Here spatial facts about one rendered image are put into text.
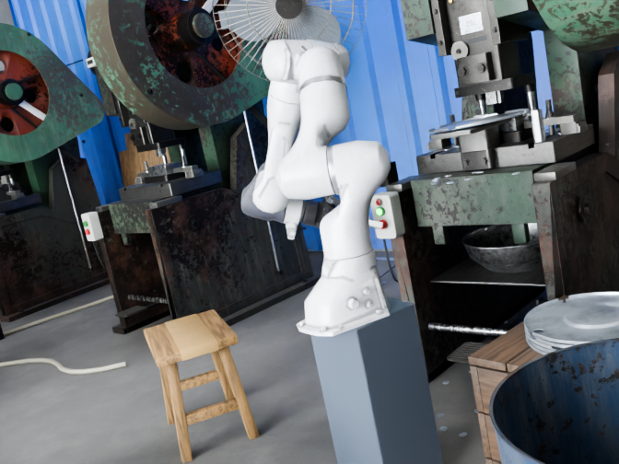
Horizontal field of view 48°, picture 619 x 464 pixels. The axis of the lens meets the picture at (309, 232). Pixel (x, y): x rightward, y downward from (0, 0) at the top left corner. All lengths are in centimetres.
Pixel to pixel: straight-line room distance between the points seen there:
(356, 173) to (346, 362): 42
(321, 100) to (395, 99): 223
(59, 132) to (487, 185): 319
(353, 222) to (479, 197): 61
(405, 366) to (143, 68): 174
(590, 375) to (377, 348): 50
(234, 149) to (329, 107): 187
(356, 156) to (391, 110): 232
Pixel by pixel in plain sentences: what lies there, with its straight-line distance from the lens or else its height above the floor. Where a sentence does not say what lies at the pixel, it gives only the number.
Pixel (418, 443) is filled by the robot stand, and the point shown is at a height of 13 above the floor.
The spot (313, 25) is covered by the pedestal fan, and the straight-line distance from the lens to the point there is 273.
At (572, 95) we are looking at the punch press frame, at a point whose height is 80.
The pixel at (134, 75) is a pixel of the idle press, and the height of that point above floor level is 117.
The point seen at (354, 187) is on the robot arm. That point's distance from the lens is 149.
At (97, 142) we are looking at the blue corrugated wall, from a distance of 601.
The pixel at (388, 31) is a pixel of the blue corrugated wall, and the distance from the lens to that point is 376.
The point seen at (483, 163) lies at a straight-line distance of 206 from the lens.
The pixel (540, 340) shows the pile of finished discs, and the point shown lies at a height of 38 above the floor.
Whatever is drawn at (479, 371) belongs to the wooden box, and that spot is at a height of 32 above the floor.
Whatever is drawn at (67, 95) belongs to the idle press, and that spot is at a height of 127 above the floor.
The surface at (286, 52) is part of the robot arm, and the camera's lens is 167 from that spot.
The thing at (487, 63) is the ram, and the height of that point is 94.
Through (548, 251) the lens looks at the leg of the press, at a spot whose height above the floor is 44.
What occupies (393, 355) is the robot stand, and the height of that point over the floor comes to 36.
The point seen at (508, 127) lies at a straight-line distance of 216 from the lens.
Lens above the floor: 95
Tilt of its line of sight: 11 degrees down
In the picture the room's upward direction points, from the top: 12 degrees counter-clockwise
